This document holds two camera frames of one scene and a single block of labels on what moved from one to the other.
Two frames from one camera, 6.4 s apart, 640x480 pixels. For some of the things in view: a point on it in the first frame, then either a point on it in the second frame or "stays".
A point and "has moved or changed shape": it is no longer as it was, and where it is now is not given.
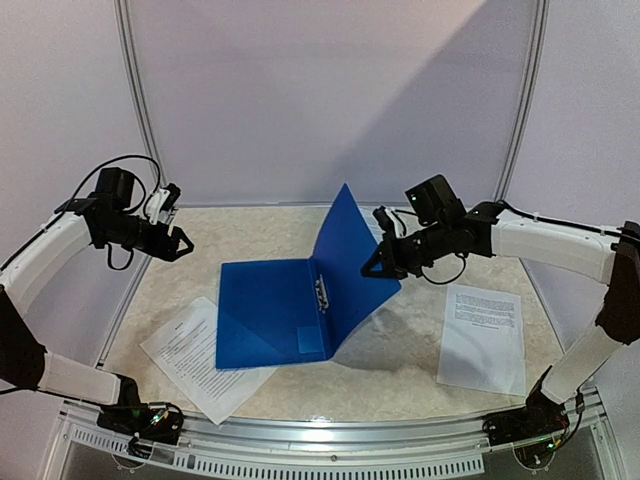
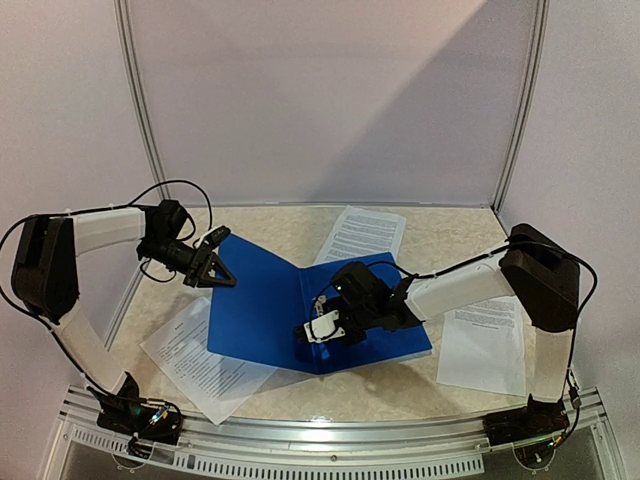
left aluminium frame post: x=136 y=82 stays
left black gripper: x=168 y=252 -> x=203 y=278
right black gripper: x=391 y=256 -> x=345 y=320
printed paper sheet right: x=482 y=341 stays
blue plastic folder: x=302 y=311 has moved or changed shape
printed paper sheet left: x=184 y=352 stays
